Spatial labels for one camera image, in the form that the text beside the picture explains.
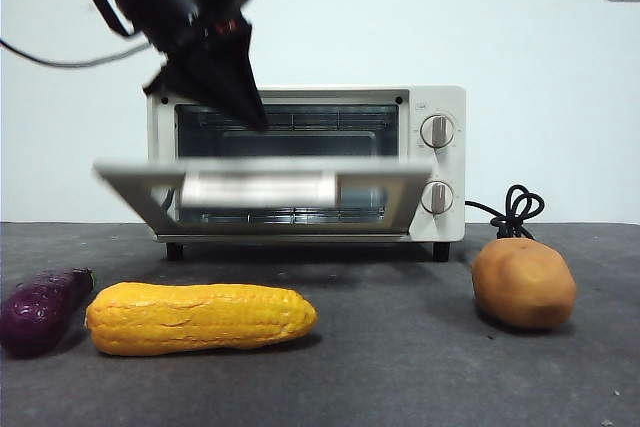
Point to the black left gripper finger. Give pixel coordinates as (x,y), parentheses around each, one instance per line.
(195,77)
(237,62)

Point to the brown potato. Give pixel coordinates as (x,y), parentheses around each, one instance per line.
(525,287)

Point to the round oven temperature knob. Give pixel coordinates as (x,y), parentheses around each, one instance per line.
(437,131)

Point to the white Toshiba toaster oven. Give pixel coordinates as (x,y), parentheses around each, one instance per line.
(450,102)

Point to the round oven timer knob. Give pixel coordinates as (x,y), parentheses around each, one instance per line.
(437,197)

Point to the yellow corn cob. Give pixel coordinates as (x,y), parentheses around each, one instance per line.
(200,319)

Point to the purple eggplant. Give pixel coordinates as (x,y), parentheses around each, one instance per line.
(37,312)

